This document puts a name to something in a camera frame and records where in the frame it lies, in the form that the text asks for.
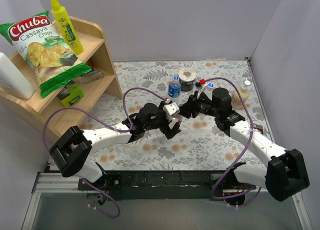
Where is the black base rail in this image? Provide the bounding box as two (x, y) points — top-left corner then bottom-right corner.
(77, 164), (261, 206)

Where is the yellow squeeze bottle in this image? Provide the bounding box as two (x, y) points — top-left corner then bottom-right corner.
(50, 0), (84, 55)

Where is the green cassava chips bag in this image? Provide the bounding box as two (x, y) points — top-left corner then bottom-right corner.
(0, 11), (92, 98)

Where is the wooden shelf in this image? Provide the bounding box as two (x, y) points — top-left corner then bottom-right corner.
(0, 16), (123, 142)

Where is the blue label water bottle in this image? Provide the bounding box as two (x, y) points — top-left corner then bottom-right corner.
(167, 78), (182, 105)

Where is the clear box on shelf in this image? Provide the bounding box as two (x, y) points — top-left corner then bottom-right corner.
(74, 68), (105, 84)

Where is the green box on shelf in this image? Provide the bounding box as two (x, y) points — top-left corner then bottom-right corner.
(57, 80), (84, 107)

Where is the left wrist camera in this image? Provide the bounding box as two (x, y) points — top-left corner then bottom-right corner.
(162, 102), (180, 122)

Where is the clear plastic bottle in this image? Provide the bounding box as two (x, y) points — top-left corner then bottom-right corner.
(204, 82), (215, 94)

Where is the red label cola bottle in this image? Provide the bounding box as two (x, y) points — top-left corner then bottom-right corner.
(175, 115), (182, 124)

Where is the white plastic container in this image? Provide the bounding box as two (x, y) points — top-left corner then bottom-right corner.
(0, 52), (35, 99)

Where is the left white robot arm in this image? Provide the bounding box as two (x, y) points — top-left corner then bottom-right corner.
(49, 101), (180, 190)

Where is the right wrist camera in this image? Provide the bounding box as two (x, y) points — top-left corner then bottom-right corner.
(195, 79), (207, 98)

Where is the tape roll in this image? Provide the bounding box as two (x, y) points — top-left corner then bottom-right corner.
(178, 67), (197, 92)

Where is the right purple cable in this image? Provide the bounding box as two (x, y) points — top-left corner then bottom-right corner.
(199, 77), (262, 209)

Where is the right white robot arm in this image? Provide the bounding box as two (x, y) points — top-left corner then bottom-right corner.
(179, 88), (310, 202)

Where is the floral table mat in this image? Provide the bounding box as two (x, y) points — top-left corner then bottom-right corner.
(80, 59), (263, 171)

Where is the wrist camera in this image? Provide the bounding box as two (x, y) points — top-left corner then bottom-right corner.
(195, 79), (207, 98)
(162, 102), (180, 122)

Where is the brown snack wrapper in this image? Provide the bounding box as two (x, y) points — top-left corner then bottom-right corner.
(250, 123), (264, 135)

